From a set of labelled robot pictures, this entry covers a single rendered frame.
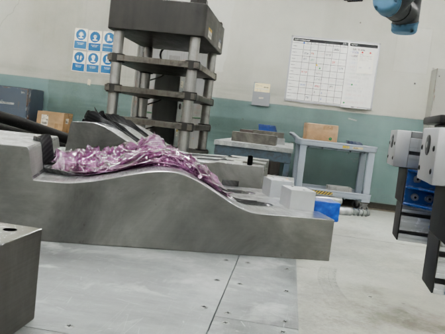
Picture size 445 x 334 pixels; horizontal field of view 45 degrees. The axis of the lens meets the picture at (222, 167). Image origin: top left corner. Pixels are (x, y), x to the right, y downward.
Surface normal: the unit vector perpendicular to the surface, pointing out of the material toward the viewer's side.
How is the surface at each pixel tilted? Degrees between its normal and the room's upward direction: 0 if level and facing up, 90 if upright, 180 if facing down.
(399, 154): 90
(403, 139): 90
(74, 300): 0
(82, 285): 0
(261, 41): 90
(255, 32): 90
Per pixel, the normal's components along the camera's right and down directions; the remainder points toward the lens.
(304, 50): -0.13, 0.07
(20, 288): 0.99, 0.12
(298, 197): 0.17, 0.11
